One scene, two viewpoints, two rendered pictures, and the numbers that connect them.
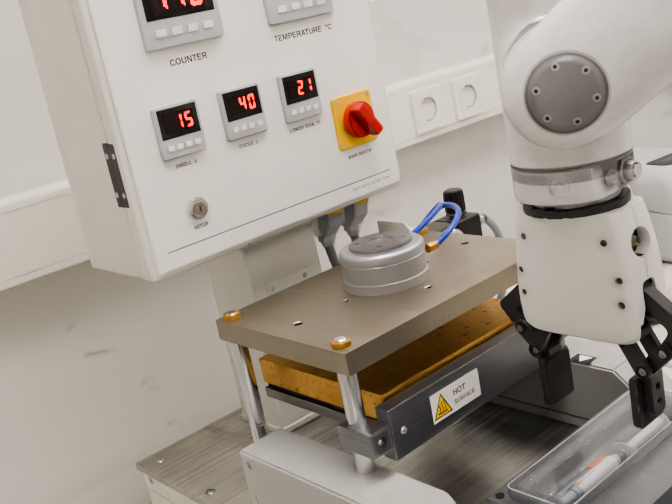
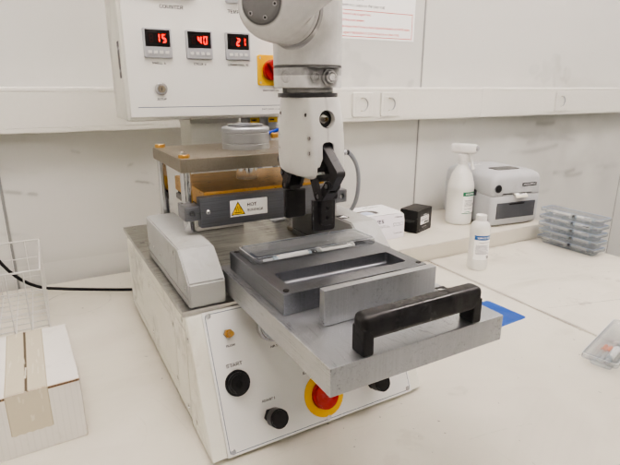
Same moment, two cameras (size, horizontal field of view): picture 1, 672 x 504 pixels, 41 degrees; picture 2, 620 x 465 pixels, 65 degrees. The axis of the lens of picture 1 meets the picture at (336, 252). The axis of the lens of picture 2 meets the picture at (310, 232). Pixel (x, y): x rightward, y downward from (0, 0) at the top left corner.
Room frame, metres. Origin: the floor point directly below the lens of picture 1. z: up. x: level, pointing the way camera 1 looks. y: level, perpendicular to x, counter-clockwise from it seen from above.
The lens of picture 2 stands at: (-0.01, -0.28, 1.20)
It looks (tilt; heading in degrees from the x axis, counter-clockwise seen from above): 16 degrees down; 9
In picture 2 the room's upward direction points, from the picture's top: straight up
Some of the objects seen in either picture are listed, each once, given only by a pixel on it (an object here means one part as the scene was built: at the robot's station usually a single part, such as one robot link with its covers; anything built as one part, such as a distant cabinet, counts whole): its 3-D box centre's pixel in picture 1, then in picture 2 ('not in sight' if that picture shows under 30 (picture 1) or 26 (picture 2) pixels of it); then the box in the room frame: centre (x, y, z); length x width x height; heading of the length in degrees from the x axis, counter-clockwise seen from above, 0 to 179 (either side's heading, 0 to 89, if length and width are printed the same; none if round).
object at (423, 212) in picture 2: not in sight; (415, 218); (1.45, -0.37, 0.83); 0.09 x 0.06 x 0.07; 149
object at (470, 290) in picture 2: not in sight; (421, 315); (0.44, -0.32, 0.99); 0.15 x 0.02 x 0.04; 128
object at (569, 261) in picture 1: (583, 259); (307, 131); (0.62, -0.18, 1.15); 0.10 x 0.08 x 0.11; 38
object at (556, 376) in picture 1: (541, 357); (291, 192); (0.66, -0.14, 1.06); 0.03 x 0.03 x 0.07; 38
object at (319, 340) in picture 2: not in sight; (344, 286); (0.55, -0.23, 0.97); 0.30 x 0.22 x 0.08; 38
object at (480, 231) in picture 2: not in sight; (479, 241); (1.26, -0.52, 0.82); 0.05 x 0.05 x 0.14
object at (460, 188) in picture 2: not in sight; (461, 184); (1.55, -0.51, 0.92); 0.09 x 0.08 x 0.25; 58
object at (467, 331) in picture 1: (402, 320); (251, 172); (0.79, -0.05, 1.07); 0.22 x 0.17 x 0.10; 128
